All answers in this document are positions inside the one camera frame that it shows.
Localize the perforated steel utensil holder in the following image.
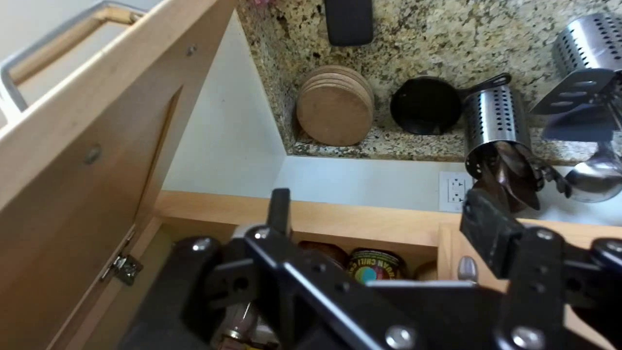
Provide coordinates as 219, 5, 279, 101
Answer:
460, 85, 534, 163
551, 11, 622, 73

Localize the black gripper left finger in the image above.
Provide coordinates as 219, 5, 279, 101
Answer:
118, 186, 417, 350

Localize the black slotted spatula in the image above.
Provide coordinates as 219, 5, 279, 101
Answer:
530, 66, 622, 120

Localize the wooden cabinet door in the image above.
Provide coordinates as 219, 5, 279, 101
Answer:
448, 219, 622, 350
0, 0, 238, 350

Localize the stack of round wooden trivets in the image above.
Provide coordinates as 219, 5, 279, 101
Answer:
293, 62, 376, 147

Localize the small black skillet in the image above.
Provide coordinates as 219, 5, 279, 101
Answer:
388, 72, 512, 136

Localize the jar with dark lid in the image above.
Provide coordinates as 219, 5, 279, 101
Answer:
295, 239, 349, 268

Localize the metal cabinet door hinge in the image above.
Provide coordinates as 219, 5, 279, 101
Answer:
102, 250, 145, 287

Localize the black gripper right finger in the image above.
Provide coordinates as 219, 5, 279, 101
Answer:
458, 184, 622, 350

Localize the silver ladle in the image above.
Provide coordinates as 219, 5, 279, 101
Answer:
561, 143, 622, 204

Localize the silver cabinet door handle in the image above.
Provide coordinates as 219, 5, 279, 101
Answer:
0, 2, 147, 112
456, 254, 481, 283

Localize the jar with colourful lid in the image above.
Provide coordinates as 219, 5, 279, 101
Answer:
343, 247, 407, 285

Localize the glass jar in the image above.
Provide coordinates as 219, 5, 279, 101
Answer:
211, 301, 281, 350

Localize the black rectangular phone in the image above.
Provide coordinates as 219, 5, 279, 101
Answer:
322, 0, 376, 48

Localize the dark brown wooden utensil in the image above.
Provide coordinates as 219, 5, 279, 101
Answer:
466, 140, 544, 213

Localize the black plastic spatula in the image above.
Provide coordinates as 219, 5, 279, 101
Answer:
538, 101, 622, 142

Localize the white wall outlet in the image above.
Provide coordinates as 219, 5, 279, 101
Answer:
439, 169, 474, 213

